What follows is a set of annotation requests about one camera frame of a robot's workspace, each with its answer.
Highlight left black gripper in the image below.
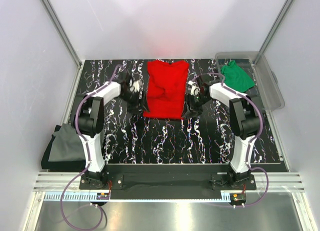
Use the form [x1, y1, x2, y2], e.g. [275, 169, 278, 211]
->
[118, 90, 150, 116]

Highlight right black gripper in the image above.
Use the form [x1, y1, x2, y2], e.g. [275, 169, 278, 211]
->
[180, 93, 212, 120]

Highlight red t shirt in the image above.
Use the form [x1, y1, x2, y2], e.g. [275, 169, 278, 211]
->
[143, 60, 189, 120]

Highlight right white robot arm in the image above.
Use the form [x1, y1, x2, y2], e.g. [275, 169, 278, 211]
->
[182, 75, 264, 190]

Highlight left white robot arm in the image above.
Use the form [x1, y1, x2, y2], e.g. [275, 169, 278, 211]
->
[71, 71, 149, 189]

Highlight green t shirt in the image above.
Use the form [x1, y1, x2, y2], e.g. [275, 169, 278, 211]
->
[221, 60, 255, 93]

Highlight clear plastic bin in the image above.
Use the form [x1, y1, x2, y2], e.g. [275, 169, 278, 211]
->
[215, 51, 285, 111]

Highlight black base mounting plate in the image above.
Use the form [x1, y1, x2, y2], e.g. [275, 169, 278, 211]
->
[79, 164, 257, 202]

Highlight grey folded t shirt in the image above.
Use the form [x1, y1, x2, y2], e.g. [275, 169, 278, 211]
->
[48, 123, 86, 162]

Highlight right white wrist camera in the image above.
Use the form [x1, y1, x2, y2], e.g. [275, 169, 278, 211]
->
[186, 80, 200, 96]

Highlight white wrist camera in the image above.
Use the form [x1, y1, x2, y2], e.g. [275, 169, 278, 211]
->
[186, 80, 200, 96]
[129, 80, 143, 93]

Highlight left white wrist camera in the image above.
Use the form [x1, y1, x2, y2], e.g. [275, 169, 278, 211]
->
[129, 80, 143, 93]

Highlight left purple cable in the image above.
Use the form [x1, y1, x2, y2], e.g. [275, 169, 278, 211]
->
[59, 64, 128, 229]

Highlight purple cable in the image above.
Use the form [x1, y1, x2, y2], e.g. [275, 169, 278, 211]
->
[192, 72, 270, 208]
[59, 64, 128, 229]

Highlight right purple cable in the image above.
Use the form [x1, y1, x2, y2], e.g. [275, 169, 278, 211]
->
[192, 72, 270, 208]

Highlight aluminium frame rail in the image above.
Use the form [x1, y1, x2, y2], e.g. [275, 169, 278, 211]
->
[33, 172, 305, 203]

